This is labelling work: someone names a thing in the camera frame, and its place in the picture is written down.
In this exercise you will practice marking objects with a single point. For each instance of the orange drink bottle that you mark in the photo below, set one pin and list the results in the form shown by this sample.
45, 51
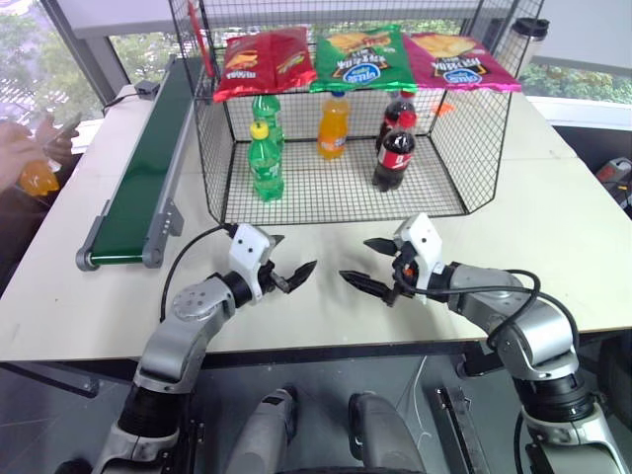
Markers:
39, 179

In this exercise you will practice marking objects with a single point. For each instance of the red black power tool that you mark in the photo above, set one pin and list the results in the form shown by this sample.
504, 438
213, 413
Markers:
614, 175

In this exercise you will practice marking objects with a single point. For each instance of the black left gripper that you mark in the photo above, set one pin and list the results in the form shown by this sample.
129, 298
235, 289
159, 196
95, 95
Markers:
269, 279

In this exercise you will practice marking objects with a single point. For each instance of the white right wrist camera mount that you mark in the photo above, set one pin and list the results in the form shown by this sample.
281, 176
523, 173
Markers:
425, 242

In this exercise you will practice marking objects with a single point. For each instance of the orange soda bottle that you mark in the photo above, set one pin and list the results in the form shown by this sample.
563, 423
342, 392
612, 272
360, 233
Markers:
333, 133

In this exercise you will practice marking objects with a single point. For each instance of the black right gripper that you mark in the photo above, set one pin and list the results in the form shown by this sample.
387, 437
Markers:
406, 276

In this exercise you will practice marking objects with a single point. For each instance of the small orange tag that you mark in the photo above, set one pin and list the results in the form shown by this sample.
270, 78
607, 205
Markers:
443, 109

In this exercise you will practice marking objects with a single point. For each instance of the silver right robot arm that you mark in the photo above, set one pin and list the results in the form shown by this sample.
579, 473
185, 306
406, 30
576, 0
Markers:
528, 336

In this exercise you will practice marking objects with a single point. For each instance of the cola bottle red cap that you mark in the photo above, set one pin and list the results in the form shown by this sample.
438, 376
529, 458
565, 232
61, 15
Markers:
395, 106
392, 158

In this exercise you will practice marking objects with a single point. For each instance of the red chips bag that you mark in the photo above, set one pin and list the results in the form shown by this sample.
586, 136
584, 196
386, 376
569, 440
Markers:
266, 61

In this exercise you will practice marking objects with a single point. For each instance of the green soda bottle yellow cap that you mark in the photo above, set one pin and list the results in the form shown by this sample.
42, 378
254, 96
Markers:
266, 165

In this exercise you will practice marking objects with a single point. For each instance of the person's hand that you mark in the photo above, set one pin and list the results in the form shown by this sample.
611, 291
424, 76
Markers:
12, 153
56, 138

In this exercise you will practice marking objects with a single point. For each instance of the green chips bag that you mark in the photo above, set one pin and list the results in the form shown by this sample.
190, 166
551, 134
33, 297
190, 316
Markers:
363, 61

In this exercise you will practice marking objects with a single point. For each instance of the pink chips bag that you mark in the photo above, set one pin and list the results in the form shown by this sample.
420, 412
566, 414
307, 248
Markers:
456, 64

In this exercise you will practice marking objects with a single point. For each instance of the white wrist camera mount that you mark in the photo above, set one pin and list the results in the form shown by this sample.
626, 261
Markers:
425, 242
248, 254

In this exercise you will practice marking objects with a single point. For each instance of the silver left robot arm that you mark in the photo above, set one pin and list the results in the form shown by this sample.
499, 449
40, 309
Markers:
170, 340

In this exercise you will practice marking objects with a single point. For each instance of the narrow red snack bag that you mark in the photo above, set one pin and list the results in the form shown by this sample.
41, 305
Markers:
203, 47

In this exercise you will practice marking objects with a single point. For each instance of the black metal bracket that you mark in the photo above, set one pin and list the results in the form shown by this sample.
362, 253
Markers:
451, 424

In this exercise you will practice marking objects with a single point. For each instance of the dark rounded robot leg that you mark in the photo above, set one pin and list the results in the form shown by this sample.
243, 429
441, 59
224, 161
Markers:
380, 434
266, 434

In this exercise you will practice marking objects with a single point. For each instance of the black power adapter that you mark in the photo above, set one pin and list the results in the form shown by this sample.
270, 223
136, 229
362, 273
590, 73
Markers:
146, 88

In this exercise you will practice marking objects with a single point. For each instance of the green conveyor belt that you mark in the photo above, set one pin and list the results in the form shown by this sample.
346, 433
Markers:
133, 173

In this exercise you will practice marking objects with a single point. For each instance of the clear tumbler black lid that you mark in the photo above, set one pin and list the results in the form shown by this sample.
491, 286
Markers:
522, 44

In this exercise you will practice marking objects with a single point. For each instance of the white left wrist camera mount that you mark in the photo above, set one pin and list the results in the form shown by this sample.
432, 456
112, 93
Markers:
248, 254

